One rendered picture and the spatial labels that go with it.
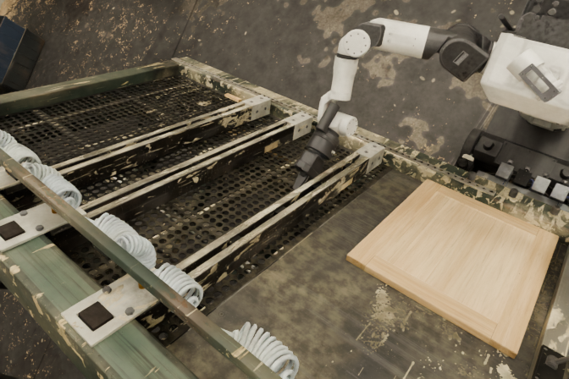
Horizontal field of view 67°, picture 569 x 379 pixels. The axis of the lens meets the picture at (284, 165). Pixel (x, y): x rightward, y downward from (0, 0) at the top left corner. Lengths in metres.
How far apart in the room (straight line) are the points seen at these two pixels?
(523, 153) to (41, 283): 2.08
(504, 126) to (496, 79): 1.20
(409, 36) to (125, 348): 1.02
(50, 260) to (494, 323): 1.00
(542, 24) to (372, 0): 2.01
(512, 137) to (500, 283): 1.26
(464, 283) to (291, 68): 2.19
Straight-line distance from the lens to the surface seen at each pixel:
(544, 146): 2.44
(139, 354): 0.85
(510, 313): 1.23
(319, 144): 1.35
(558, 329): 1.23
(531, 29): 1.28
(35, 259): 1.06
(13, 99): 1.95
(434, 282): 1.21
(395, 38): 1.30
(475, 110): 2.68
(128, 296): 0.93
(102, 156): 1.44
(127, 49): 4.16
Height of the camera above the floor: 2.47
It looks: 61 degrees down
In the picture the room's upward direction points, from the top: 55 degrees counter-clockwise
